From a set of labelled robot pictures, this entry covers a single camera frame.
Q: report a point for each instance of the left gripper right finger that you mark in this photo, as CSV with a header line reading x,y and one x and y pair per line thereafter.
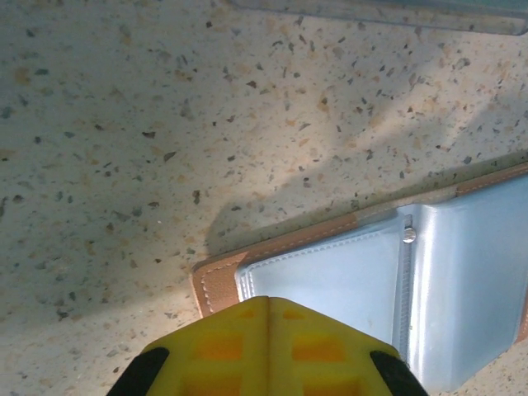
x,y
326,354

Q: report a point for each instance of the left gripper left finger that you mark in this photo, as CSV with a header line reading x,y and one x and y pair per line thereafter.
x,y
214,354

